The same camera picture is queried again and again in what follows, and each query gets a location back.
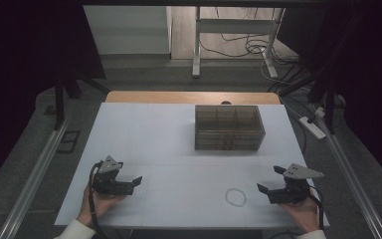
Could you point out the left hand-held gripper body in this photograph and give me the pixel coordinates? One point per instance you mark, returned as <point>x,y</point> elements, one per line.
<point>107,184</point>

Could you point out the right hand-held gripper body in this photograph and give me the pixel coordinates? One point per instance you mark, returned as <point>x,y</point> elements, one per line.
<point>295,191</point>

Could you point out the smoky clear drawer box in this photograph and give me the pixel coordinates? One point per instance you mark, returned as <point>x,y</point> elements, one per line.
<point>227,119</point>

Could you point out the person's left hand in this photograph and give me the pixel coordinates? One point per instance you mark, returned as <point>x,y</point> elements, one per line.
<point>96,205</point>

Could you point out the person's right hand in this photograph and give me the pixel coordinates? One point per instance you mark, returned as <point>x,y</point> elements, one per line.
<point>303,214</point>

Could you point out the white table cover sheet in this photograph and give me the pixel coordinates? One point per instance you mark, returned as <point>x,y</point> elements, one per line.
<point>165,139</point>

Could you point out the white power strip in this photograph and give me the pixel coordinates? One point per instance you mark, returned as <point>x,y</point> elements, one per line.
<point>312,127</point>

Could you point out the dark floor socket plate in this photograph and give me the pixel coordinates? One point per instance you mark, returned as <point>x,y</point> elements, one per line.
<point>69,142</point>

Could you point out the black stand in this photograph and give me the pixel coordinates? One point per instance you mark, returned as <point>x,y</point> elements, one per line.
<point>59,103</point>
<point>329,106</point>

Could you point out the wooden table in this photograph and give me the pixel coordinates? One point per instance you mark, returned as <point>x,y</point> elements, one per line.
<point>179,97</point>

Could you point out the white cabinet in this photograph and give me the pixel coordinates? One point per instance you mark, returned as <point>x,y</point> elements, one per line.
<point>127,30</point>

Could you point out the dark curtain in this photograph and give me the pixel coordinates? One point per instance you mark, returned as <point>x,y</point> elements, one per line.
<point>20,66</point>
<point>371,66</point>

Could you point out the aluminium rail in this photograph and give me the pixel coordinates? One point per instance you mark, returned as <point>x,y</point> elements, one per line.
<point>33,179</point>
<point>354,186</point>

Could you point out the white desk frame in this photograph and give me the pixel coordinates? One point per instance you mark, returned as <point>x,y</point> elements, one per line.
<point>235,26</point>

